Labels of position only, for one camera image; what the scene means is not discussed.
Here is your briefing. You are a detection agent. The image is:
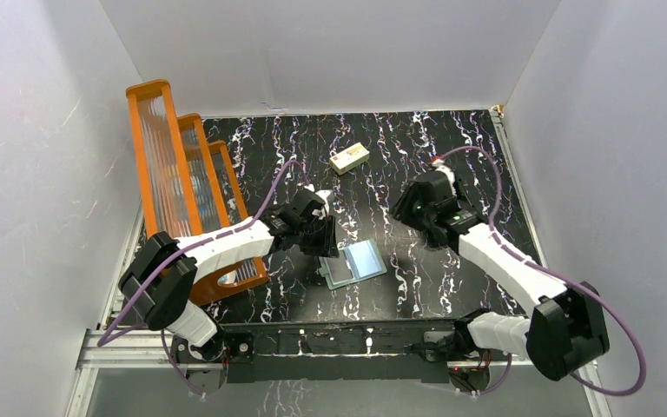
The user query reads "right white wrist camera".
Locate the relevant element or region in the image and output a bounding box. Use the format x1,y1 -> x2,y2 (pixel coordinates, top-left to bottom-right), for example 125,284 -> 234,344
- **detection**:
431,158 -> 458,194

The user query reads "mint green card holder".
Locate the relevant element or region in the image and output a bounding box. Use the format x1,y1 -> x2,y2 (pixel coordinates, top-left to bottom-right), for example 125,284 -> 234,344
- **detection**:
318,239 -> 386,290

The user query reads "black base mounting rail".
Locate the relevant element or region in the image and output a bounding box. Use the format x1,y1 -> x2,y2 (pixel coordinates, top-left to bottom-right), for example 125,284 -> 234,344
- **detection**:
171,319 -> 505,394

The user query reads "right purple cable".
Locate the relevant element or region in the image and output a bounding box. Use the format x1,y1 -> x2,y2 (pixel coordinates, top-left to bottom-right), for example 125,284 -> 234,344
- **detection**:
433,145 -> 647,397

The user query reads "purple cable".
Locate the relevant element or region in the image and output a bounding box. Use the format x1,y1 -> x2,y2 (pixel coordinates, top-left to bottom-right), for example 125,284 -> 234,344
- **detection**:
433,145 -> 647,397
97,160 -> 312,398

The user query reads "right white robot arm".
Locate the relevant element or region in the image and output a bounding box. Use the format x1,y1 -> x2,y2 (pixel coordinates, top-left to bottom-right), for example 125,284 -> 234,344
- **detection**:
390,169 -> 611,381

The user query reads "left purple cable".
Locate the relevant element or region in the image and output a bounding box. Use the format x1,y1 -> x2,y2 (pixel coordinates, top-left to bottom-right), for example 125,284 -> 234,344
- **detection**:
97,160 -> 312,398

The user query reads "black VIP credit card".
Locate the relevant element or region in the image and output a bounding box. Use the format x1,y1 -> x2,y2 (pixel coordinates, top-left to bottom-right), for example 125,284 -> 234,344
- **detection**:
326,255 -> 353,286

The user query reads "small cream cardboard box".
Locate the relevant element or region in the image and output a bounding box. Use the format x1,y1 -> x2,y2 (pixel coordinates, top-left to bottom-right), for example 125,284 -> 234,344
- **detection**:
329,142 -> 370,175

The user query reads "orange acrylic file rack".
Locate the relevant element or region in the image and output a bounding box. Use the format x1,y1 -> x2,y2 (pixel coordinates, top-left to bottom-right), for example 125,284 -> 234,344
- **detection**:
125,79 -> 270,306

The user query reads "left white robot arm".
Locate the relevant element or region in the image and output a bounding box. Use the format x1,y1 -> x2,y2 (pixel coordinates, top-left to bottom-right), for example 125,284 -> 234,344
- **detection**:
118,187 -> 339,362

